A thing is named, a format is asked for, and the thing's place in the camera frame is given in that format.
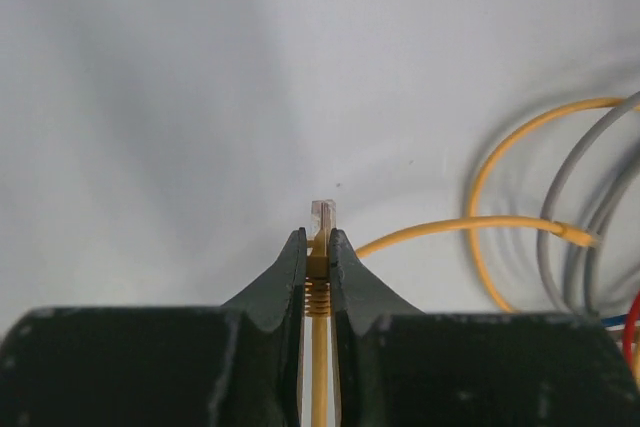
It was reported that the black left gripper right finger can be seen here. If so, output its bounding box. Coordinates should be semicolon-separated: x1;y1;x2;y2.
329;230;639;426

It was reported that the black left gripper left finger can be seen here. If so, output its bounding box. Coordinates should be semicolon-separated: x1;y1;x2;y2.
1;230;307;426

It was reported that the yellow ethernet cable top port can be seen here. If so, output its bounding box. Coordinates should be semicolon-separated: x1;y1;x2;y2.
298;97;640;427

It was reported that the red ethernet cable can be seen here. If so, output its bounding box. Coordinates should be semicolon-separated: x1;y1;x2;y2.
621;294;640;373

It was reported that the blue ethernet cable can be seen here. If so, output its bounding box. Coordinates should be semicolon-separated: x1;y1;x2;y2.
597;313;631;331

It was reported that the grey ethernet cable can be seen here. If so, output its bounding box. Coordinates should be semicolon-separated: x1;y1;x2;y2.
536;90;640;318

